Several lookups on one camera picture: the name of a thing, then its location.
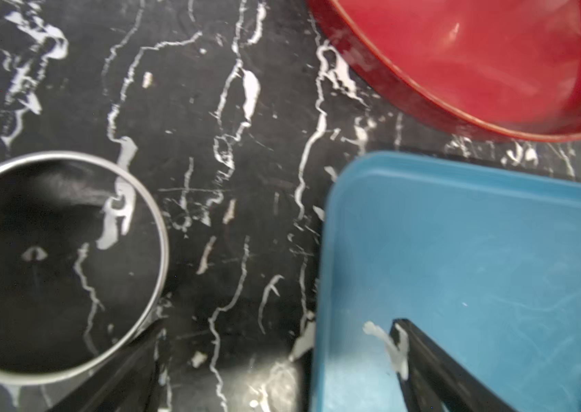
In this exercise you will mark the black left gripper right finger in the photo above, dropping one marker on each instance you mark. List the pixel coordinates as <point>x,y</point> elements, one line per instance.
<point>431,380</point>

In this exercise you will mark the blue rectangular tray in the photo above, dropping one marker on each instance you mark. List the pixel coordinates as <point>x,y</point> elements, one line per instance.
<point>486,262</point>

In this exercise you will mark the white dough piece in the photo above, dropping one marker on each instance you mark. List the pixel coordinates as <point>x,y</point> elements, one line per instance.
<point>398,351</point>

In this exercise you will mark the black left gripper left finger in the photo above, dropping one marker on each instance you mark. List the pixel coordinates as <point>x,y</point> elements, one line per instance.
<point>129,381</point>

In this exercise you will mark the round red tray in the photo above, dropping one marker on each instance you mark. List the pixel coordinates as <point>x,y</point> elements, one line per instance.
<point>482,69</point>

